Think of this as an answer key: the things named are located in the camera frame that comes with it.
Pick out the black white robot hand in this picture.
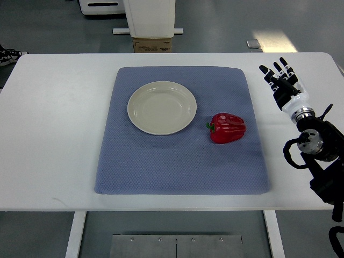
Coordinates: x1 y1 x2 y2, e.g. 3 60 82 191
259 57 315 123

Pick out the red bell pepper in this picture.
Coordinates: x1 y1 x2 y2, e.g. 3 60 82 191
206 113 246 144

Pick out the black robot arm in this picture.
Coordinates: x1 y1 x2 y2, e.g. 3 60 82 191
295 104 343 222

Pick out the cream round plate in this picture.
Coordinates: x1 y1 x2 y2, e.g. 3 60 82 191
127 81 197 135

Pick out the metal floor plate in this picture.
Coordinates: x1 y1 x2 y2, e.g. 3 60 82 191
110 234 245 257

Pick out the grey floor outlet cover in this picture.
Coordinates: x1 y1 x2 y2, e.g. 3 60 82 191
246 39 261 49

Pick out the brown cardboard box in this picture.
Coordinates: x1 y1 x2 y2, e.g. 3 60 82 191
133 38 172 53

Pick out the white right table leg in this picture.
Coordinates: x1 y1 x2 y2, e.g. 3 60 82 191
263 210 285 258

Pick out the white table leg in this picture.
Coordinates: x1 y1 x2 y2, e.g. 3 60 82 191
263 210 285 258
65 211 87 258

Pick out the blue textured mat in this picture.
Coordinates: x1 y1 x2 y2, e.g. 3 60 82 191
95 66 270 195

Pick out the white cabinet with slot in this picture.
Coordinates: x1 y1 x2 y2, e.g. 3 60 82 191
78 0 125 15

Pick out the white left table leg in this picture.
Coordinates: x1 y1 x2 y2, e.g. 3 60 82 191
65 211 87 258

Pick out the black white sneaker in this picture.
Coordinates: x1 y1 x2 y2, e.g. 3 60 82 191
1 45 28 67

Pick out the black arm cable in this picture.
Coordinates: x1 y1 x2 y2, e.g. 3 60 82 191
283 137 310 169

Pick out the white pedestal column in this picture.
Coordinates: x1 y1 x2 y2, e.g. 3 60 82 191
112 0 183 38

